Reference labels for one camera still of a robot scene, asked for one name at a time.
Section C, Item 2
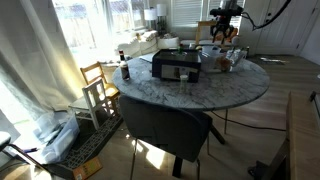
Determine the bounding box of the wooden slat chair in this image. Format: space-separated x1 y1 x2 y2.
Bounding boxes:
79 61 121 113

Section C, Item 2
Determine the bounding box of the orange snack bag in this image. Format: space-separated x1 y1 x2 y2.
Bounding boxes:
215 55 233 72

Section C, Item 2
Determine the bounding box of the small white wooden chair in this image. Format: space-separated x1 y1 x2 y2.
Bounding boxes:
67 77 114 131

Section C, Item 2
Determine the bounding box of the light wooden chair frame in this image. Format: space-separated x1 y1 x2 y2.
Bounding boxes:
194 20 218 46

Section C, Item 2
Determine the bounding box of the clear plastic bin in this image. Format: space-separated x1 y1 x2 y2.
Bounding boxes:
198 49 248 74

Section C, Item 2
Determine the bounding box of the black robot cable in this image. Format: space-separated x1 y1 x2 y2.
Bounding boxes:
241 0 293 32

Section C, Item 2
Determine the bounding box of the clear plastic storage tub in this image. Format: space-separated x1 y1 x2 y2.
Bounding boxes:
31 110 81 165

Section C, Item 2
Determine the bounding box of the glass salt shaker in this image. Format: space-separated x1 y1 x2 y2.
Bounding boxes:
178 74 190 95

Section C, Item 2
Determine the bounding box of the black floor cable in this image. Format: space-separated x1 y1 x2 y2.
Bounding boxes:
210 110 288 133

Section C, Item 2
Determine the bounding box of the navy blue cardboard box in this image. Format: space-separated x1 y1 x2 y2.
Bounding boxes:
151 48 203 84

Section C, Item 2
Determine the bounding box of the light curtain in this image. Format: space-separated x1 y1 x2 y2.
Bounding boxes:
0 0 88 134

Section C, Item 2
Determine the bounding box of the wooden bench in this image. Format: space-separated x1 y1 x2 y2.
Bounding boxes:
248 91 320 180

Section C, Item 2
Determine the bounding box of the white table lamp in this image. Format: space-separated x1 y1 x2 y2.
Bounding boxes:
143 7 158 32
156 3 168 18

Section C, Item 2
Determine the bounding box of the soy sauce bottle red cap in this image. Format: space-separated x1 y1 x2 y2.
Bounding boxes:
118 49 131 82

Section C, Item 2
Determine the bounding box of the white round ottoman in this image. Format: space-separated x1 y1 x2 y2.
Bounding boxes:
156 35 181 51

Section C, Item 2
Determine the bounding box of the white sofa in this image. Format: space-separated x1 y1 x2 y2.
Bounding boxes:
114 29 160 58

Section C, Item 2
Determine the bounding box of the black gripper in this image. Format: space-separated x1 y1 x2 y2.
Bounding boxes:
209 7 244 44

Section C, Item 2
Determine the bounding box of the dark grey upholstered chair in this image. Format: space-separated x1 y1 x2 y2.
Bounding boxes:
117 94 215 180

